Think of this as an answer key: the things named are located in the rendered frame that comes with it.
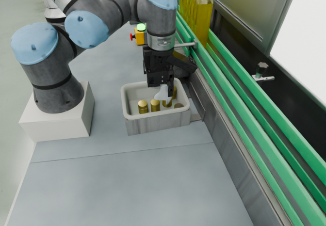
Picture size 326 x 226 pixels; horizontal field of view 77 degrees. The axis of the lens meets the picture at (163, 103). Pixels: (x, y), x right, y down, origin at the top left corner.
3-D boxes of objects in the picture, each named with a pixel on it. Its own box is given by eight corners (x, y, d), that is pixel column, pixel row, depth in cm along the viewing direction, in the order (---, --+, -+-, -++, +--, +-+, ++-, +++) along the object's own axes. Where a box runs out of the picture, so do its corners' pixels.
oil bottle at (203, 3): (205, 50, 84) (215, -6, 69) (193, 52, 84) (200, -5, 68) (201, 43, 88) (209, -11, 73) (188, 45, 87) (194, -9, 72)
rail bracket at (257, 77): (267, 102, 64) (285, 66, 54) (247, 105, 63) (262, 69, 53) (260, 93, 66) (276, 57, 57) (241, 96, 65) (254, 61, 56)
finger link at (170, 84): (164, 91, 67) (163, 68, 62) (170, 91, 68) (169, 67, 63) (168, 100, 64) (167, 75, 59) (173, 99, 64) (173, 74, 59)
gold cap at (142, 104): (139, 115, 74) (138, 107, 71) (138, 108, 76) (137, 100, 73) (149, 114, 74) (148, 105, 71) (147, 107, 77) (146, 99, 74)
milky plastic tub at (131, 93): (189, 124, 73) (192, 107, 67) (127, 136, 69) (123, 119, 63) (177, 92, 85) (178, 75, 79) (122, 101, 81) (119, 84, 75)
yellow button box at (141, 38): (149, 44, 113) (148, 32, 108) (136, 46, 112) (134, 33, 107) (147, 38, 118) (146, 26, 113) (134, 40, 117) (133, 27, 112)
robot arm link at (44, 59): (18, 80, 59) (-9, 36, 50) (52, 56, 68) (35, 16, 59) (51, 90, 56) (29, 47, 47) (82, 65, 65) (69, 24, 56)
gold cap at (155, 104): (152, 114, 74) (151, 106, 71) (150, 107, 77) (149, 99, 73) (161, 112, 75) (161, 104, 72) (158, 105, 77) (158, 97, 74)
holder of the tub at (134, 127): (203, 122, 74) (206, 107, 69) (128, 136, 70) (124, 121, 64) (188, 91, 86) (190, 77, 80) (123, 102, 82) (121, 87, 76)
